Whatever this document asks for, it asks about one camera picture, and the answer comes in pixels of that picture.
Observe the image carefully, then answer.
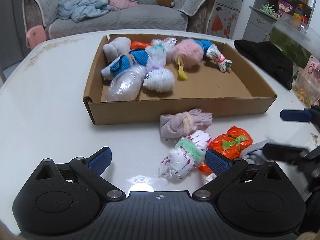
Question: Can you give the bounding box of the white and blue sock bundle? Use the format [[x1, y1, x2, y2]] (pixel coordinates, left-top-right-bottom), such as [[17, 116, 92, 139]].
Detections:
[[101, 49, 153, 81]]

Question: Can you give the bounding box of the grey fridge with flower stickers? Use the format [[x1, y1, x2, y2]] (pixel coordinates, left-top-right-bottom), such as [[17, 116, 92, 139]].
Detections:
[[204, 0, 248, 40]]

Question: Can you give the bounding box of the mauve sock with rubber band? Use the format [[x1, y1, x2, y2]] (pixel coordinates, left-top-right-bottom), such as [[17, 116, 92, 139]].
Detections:
[[159, 108, 213, 143]]

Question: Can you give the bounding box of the green plastic spiky toy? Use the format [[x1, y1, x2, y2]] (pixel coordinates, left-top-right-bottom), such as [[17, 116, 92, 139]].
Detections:
[[259, 2, 276, 15]]

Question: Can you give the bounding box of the clear bag with teal band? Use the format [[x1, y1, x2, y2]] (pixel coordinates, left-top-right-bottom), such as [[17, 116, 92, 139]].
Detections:
[[146, 37, 178, 68]]

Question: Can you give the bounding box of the brown cardboard box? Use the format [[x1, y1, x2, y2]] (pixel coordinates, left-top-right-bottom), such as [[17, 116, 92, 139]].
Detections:
[[83, 34, 278, 126]]

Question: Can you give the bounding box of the black knit hat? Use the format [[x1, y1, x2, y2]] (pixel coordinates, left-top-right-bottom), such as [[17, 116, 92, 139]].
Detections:
[[234, 39, 295, 91]]

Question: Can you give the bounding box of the white plastic bag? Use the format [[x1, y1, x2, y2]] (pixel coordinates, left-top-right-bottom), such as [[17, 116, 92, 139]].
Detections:
[[203, 172, 218, 186]]

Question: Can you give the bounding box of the glass fish tank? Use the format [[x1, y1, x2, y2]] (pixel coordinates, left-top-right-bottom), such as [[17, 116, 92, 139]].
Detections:
[[271, 13, 320, 69]]

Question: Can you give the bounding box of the grey cabinet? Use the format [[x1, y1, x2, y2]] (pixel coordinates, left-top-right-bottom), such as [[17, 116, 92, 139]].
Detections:
[[241, 5, 284, 41]]

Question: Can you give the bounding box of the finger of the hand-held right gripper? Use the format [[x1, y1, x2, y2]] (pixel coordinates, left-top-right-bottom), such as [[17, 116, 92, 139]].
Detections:
[[262, 142, 311, 166], [280, 104, 320, 124]]

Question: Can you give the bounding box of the patterned white bag purple tie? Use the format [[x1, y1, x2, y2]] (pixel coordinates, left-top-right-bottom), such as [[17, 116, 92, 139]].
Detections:
[[143, 57, 176, 95]]

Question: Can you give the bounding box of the orange bag with green tie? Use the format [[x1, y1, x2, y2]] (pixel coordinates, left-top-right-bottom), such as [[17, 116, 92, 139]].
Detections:
[[198, 126, 253, 173]]

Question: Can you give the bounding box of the pink plastic child chair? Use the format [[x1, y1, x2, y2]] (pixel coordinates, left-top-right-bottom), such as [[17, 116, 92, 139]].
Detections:
[[25, 24, 47, 50]]

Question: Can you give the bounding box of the patterned white bag pink tie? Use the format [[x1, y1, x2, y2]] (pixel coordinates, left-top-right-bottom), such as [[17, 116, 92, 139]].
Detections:
[[206, 44, 232, 72]]

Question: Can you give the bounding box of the white socks bundle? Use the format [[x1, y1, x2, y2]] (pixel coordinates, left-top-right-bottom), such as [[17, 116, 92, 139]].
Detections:
[[103, 37, 131, 63]]

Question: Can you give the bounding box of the patterned white bag green band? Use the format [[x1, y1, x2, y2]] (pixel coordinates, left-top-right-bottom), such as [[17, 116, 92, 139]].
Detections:
[[158, 130, 212, 180]]

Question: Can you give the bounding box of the orange plastic bag ball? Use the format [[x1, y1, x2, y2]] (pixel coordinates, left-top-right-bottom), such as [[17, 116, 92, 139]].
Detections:
[[130, 41, 152, 51]]

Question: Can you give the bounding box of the orange drink bottle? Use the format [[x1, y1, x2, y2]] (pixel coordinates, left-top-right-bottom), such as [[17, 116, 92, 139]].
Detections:
[[291, 3, 306, 29]]

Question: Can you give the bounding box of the light blue blanket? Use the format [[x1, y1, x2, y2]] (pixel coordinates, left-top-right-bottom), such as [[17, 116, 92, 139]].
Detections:
[[58, 0, 139, 22]]

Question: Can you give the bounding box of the yellow plastic spoon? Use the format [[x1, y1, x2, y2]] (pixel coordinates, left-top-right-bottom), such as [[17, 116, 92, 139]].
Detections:
[[176, 57, 188, 81]]

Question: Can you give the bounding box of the clear plastic snack container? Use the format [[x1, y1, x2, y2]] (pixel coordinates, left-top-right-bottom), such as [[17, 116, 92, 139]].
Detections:
[[292, 67, 320, 107]]

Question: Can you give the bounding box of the grey sock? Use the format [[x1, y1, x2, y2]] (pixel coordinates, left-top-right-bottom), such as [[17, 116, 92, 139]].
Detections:
[[239, 141, 273, 165]]

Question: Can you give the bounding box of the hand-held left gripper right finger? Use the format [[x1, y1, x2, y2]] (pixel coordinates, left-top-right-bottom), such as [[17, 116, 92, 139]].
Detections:
[[192, 148, 287, 202]]

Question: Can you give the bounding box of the pink cloth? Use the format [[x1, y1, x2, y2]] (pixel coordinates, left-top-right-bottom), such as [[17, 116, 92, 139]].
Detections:
[[107, 0, 138, 11]]

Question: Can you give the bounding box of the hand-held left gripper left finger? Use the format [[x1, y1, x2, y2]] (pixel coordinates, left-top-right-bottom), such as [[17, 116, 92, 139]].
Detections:
[[34, 147, 126, 202]]

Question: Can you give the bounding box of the grey covered sofa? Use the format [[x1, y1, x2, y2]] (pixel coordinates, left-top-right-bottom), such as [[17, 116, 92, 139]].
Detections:
[[22, 0, 219, 41]]

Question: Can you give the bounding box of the purple snack packet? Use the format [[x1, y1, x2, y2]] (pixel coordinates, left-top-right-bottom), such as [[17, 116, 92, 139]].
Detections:
[[277, 0, 295, 18]]

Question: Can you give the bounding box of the pink banknote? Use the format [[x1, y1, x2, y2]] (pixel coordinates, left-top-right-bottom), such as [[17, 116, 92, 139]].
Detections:
[[306, 56, 320, 81]]

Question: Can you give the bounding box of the pink fluffy ball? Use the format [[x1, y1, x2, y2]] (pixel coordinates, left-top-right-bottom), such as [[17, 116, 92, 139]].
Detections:
[[173, 38, 205, 68]]

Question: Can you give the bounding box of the grey door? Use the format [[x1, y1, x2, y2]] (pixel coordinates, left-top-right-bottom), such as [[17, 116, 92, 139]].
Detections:
[[0, 0, 26, 68]]

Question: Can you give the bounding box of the large clear plastic bag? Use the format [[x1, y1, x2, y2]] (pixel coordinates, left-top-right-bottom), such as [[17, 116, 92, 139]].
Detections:
[[104, 64, 147, 102]]

